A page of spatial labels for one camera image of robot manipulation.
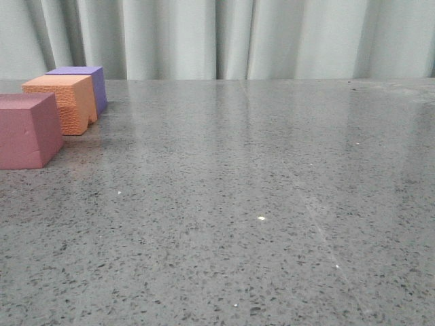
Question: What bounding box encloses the orange foam cube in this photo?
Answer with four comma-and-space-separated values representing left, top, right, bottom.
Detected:
22, 75, 97, 135

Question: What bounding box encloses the purple foam cube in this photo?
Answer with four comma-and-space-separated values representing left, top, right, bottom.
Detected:
46, 66, 107, 116

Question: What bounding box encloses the grey-green curtain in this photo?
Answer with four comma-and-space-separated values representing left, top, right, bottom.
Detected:
1, 1, 434, 79

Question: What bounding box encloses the pink foam cube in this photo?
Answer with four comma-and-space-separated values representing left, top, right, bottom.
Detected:
1, 93, 63, 170

